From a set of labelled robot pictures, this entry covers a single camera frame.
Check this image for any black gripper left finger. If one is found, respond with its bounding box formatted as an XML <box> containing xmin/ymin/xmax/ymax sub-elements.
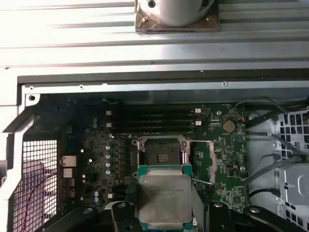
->
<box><xmin>42</xmin><ymin>202</ymin><xmax>143</xmax><ymax>232</ymax></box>

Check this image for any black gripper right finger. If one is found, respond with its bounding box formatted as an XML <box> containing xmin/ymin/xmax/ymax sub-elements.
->
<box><xmin>207</xmin><ymin>201</ymin><xmax>309</xmax><ymax>232</ymax></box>

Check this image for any round coin cell battery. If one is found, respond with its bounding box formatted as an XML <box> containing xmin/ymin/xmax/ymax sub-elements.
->
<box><xmin>222</xmin><ymin>120</ymin><xmax>236</xmax><ymax>132</ymax></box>

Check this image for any thick black cable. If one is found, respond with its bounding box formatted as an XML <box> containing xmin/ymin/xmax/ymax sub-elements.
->
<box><xmin>245</xmin><ymin>156</ymin><xmax>303</xmax><ymax>194</ymax></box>

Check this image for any CPU socket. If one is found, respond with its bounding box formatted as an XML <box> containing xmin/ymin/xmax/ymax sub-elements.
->
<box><xmin>136</xmin><ymin>136</ymin><xmax>192</xmax><ymax>168</ymax></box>

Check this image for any silver CPU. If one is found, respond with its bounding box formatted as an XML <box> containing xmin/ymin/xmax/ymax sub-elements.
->
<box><xmin>135</xmin><ymin>165</ymin><xmax>194</xmax><ymax>230</ymax></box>

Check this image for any black open PC case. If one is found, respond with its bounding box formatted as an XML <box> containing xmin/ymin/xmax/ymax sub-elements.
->
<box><xmin>0</xmin><ymin>65</ymin><xmax>309</xmax><ymax>232</ymax></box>

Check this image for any black RAM slot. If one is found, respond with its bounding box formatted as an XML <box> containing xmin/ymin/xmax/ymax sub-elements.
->
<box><xmin>113</xmin><ymin>125</ymin><xmax>196</xmax><ymax>132</ymax></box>
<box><xmin>113</xmin><ymin>113</ymin><xmax>196</xmax><ymax>120</ymax></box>

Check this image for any green motherboard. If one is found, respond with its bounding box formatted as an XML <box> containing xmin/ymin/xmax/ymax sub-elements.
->
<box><xmin>33</xmin><ymin>94</ymin><xmax>250</xmax><ymax>232</ymax></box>

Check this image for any flat black cable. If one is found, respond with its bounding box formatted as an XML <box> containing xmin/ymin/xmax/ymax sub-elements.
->
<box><xmin>245</xmin><ymin>111</ymin><xmax>278</xmax><ymax>129</ymax></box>

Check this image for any RAM slot with white latch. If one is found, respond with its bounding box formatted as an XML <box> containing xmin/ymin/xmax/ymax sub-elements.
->
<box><xmin>105</xmin><ymin>107</ymin><xmax>202</xmax><ymax>116</ymax></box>
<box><xmin>105</xmin><ymin>119</ymin><xmax>202</xmax><ymax>128</ymax></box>

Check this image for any long grey cable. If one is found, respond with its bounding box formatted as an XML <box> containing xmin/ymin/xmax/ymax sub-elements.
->
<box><xmin>248</xmin><ymin>186</ymin><xmax>281</xmax><ymax>198</ymax></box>

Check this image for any silver metal drive cage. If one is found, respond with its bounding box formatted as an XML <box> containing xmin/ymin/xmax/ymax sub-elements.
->
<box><xmin>243</xmin><ymin>103</ymin><xmax>309</xmax><ymax>232</ymax></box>

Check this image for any wire locking lever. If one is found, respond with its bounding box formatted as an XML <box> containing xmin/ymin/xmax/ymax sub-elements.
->
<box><xmin>191</xmin><ymin>177</ymin><xmax>215</xmax><ymax>186</ymax></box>

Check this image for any thin black looped wire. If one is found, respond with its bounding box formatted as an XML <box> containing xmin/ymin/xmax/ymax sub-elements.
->
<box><xmin>234</xmin><ymin>96</ymin><xmax>289</xmax><ymax>121</ymax></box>

